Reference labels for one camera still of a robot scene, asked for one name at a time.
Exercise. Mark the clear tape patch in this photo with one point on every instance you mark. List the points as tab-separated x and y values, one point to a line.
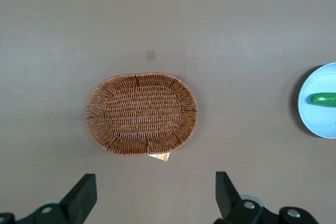
151	54

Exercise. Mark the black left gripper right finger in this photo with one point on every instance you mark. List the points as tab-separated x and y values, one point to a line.
231	203

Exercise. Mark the light blue round plate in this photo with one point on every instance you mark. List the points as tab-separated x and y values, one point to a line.
320	121

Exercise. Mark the orange paper basket tag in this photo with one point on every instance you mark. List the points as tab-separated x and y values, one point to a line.
161	157

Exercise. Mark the green cucumber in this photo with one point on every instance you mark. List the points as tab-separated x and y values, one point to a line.
324	99

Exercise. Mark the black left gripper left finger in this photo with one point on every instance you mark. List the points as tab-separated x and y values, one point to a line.
76	203

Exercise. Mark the brown wicker oval basket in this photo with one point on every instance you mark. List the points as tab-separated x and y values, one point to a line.
141	113

